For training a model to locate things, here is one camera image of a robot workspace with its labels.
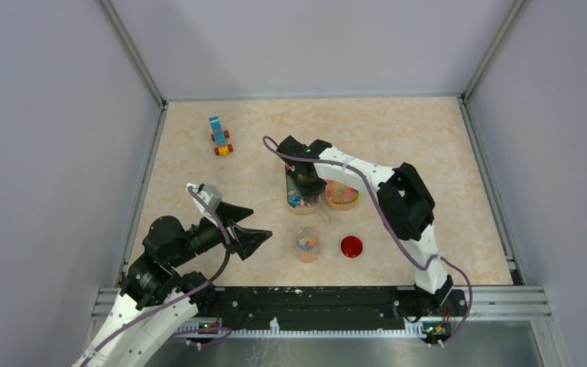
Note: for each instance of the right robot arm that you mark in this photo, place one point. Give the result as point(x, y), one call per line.
point(399, 195)

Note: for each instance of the clear plastic scoop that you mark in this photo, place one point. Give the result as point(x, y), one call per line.
point(321, 210)

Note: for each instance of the beige tray opaque candies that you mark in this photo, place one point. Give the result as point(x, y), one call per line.
point(295, 202)

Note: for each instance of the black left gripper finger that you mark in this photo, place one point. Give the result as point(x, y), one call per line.
point(229, 213)
point(247, 241)

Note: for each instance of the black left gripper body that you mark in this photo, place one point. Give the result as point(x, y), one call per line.
point(206, 235)

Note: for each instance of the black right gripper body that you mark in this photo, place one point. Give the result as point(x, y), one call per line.
point(309, 187)

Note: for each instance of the blue toy car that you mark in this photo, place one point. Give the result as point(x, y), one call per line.
point(220, 137)

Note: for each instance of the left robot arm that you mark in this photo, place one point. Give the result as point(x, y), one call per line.
point(154, 300)

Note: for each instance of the beige tray translucent candies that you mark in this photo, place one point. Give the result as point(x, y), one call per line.
point(339, 196)

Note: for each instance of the red jar lid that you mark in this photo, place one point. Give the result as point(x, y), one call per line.
point(351, 246)

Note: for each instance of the clear plastic jar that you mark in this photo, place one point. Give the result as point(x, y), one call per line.
point(307, 245)

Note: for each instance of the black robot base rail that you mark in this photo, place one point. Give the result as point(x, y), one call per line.
point(326, 308)

